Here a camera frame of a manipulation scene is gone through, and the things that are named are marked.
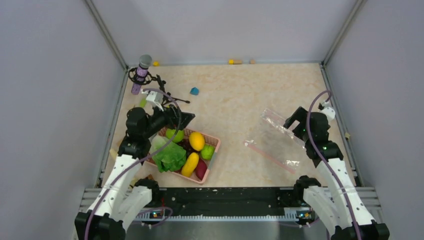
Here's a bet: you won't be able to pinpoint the cream wooden cylinder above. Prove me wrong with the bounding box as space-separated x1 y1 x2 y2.
109 148 118 161

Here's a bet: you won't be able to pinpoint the green lime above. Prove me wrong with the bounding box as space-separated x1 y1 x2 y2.
200 144 215 161

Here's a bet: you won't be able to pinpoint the green apple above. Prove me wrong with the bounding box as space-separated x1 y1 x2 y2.
165 128 185 143

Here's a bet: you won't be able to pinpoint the green lettuce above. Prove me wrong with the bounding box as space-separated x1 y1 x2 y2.
150 135 187 173

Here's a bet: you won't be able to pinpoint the blue block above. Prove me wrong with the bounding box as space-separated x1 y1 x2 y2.
189 87 200 96

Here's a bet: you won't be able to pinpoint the yellow lemon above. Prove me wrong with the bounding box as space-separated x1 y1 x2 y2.
188 132 206 152

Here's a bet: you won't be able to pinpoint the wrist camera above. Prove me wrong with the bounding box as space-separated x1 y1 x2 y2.
318 100 336 122
146 90 164 112

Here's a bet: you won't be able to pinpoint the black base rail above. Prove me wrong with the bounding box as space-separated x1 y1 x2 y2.
146 187 306 217

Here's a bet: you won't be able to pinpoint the yellow and wood cylinder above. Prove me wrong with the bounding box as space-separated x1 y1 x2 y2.
228 59 243 65

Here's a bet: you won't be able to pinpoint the purple microphone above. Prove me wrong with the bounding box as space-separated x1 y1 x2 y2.
130 54 153 95

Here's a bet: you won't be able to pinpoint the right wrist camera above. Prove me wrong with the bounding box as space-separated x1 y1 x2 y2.
318 100 336 122

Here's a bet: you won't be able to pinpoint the green block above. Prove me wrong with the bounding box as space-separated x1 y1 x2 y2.
139 98 147 108

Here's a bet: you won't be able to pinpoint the red sweet potato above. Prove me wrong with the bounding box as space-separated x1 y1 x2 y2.
194 158 208 181

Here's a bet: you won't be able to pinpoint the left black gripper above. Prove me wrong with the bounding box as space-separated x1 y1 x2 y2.
143 100 195 139

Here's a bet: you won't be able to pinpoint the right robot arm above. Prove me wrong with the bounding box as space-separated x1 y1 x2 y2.
283 106 390 240

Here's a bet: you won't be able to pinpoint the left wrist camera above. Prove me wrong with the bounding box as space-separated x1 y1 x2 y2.
146 90 164 112

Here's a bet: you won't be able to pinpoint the dark red grapes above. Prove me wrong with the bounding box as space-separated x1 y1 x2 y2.
177 139 197 158

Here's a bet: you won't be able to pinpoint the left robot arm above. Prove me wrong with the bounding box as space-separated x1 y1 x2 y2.
74 105 195 240

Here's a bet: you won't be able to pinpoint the clear zip top bag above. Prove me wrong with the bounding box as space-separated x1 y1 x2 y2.
243 108 305 174

